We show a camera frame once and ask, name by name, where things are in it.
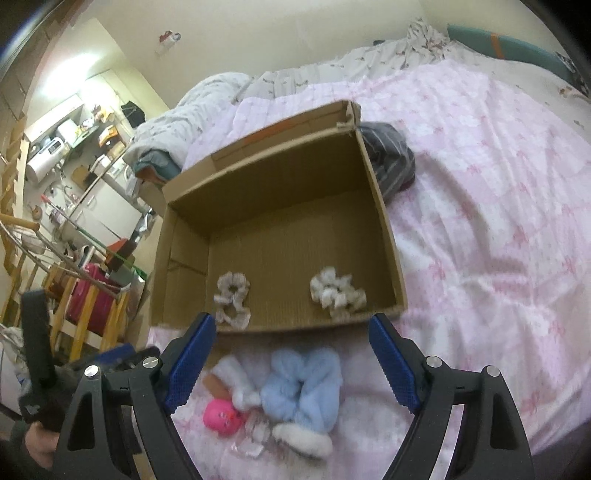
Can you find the white kitchen appliance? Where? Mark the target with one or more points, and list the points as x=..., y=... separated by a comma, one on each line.
x=44, y=159

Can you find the yellow wooden rack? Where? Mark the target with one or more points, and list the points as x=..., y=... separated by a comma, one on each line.
x=78, y=332

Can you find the grey striped cloth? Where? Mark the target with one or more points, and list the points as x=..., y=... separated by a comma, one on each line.
x=390, y=157

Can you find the person's left forearm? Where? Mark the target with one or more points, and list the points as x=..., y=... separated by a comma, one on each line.
x=41, y=447

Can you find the white fluffy hair clip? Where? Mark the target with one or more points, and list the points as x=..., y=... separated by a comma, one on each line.
x=304, y=441

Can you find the light blue fluffy scrunchie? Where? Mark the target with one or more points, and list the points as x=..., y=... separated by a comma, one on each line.
x=300, y=392

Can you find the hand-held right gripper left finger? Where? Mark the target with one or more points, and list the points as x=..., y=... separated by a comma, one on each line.
x=191, y=364

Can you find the clear plastic hair clip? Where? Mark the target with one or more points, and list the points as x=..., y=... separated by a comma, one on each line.
x=254, y=436

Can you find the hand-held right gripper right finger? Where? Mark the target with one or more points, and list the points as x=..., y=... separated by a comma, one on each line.
x=392, y=364

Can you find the teal headboard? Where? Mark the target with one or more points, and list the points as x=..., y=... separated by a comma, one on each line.
x=517, y=48

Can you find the pink printed blanket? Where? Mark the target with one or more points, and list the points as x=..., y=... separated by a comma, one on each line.
x=485, y=207

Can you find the black hanging bag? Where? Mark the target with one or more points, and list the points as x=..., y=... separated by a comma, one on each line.
x=132, y=113

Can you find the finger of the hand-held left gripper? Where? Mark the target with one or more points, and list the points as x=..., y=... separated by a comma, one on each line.
x=117, y=356

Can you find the wooden ladder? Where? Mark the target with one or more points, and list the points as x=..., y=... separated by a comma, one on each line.
x=11, y=194

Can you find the pink round toy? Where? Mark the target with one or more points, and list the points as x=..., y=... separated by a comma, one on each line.
x=221, y=415

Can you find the white floral duvet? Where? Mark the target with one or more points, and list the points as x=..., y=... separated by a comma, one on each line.
x=207, y=97

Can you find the white beige fluffy scrunchie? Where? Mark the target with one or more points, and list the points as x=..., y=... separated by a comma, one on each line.
x=334, y=290

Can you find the small brown hair clip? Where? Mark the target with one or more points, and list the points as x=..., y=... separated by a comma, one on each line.
x=218, y=387

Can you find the cardboard box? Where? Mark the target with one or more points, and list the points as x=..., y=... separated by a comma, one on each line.
x=286, y=240

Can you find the pink suitcase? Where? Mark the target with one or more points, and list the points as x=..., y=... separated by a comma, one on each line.
x=90, y=300

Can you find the teal pillow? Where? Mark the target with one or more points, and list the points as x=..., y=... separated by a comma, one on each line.
x=154, y=161

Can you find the wall sticker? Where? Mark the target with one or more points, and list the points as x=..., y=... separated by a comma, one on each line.
x=168, y=41

